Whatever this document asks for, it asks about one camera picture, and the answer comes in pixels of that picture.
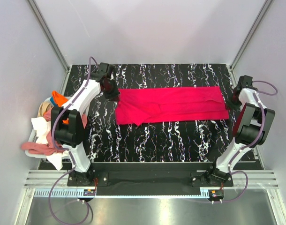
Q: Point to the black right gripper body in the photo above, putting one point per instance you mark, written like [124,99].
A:
[233,103]

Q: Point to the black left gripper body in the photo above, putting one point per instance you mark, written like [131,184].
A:
[111,84]

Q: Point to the bright pink t-shirt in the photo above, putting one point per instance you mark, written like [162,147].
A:
[138,106]

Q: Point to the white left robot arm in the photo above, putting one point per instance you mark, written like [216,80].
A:
[67,128]

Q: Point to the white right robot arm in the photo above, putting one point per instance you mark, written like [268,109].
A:
[250,130]

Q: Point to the orange t-shirt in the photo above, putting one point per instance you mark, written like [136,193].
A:
[59,99]

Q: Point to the beige garment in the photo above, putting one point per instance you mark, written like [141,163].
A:
[43,108]

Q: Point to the white garment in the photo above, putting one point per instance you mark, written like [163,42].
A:
[56,158]

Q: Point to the dusty pink garment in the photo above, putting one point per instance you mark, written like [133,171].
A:
[43,145]

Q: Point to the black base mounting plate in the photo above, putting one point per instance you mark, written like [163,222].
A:
[142,183]

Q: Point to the right small control board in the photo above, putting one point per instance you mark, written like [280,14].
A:
[216,195]

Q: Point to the small control board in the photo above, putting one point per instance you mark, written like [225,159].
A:
[89,192]
[216,195]

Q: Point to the left small control board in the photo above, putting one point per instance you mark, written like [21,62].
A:
[89,192]

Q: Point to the left aluminium frame post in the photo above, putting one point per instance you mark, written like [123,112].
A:
[44,27]

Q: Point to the aluminium frame post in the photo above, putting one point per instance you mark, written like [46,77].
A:
[255,25]
[44,27]

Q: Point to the white slotted cable duct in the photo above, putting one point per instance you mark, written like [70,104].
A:
[136,194]

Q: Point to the right aluminium frame post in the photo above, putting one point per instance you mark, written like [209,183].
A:
[255,25]

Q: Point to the aluminium front rail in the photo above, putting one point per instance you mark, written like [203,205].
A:
[256,178]

